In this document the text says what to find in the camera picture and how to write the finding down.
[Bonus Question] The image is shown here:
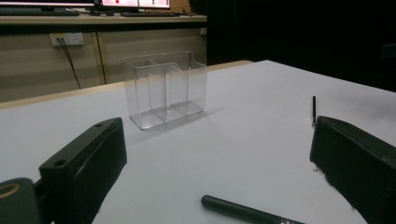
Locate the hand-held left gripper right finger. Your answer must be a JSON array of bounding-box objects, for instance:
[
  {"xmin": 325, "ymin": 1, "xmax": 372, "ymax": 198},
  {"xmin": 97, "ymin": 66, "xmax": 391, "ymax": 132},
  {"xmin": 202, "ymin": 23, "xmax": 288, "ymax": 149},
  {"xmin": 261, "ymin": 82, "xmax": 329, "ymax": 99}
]
[{"xmin": 309, "ymin": 115, "xmax": 396, "ymax": 224}]

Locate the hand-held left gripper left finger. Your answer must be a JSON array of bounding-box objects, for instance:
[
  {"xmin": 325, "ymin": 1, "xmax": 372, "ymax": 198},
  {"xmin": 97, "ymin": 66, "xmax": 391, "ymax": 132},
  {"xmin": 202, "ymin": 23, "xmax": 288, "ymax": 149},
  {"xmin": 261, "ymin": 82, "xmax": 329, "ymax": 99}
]
[{"xmin": 38, "ymin": 117, "xmax": 128, "ymax": 224}]

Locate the thin black stick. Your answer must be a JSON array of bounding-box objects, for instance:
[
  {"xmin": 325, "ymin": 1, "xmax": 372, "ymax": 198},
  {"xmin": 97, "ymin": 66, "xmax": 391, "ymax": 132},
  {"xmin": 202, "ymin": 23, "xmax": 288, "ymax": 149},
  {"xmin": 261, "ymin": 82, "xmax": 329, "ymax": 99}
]
[{"xmin": 311, "ymin": 95, "xmax": 318, "ymax": 129}]

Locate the clear acrylic divided organizer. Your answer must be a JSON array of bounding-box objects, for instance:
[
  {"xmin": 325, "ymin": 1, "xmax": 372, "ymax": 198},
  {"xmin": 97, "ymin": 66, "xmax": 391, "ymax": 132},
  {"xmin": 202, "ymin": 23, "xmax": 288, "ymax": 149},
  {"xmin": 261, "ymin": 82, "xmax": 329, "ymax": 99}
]
[{"xmin": 121, "ymin": 50, "xmax": 208, "ymax": 131}]

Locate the dark pen foreground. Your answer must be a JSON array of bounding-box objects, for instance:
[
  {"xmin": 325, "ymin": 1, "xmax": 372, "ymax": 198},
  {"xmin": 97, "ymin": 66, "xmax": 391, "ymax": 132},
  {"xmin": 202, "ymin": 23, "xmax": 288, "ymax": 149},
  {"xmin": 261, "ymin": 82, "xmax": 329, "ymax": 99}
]
[{"xmin": 200, "ymin": 194, "xmax": 307, "ymax": 224}]

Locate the wooden desk with cabinet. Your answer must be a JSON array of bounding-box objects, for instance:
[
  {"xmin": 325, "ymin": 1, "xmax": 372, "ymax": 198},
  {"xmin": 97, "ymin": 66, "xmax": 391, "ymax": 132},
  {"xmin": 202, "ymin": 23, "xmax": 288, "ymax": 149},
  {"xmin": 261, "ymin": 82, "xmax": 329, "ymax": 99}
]
[{"xmin": 0, "ymin": 12, "xmax": 208, "ymax": 105}]

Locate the black curtain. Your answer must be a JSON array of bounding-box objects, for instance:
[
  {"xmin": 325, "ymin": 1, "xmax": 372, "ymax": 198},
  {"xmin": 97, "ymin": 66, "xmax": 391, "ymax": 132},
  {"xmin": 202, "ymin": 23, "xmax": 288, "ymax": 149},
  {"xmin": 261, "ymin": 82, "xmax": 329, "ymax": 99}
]
[{"xmin": 206, "ymin": 0, "xmax": 396, "ymax": 93}]

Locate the black keyboard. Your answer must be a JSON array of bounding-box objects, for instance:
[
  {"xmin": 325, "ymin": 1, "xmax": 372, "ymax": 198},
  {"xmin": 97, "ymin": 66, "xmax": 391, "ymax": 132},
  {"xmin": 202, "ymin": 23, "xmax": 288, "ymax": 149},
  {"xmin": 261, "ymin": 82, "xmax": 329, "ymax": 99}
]
[
  {"xmin": 120, "ymin": 10, "xmax": 181, "ymax": 18},
  {"xmin": 0, "ymin": 7, "xmax": 81, "ymax": 17}
]

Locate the computer monitor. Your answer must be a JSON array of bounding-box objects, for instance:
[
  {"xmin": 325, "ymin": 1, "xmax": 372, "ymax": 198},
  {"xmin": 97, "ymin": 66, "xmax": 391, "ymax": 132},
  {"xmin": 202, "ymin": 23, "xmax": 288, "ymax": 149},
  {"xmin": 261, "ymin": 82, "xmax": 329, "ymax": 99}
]
[
  {"xmin": 98, "ymin": 0, "xmax": 172, "ymax": 11},
  {"xmin": 0, "ymin": 0, "xmax": 95, "ymax": 8}
]

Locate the black power cable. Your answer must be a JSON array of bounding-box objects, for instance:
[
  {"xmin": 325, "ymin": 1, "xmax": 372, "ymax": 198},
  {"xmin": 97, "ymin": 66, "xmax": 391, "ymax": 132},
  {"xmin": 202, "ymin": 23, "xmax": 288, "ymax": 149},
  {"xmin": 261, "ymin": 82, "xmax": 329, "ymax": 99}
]
[{"xmin": 57, "ymin": 37, "xmax": 82, "ymax": 91}]

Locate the white wall power outlet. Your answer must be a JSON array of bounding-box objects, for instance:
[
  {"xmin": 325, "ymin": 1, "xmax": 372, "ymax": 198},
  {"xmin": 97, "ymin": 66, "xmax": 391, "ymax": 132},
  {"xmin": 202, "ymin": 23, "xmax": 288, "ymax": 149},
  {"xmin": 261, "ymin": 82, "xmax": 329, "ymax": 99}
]
[{"xmin": 49, "ymin": 32, "xmax": 85, "ymax": 48}]

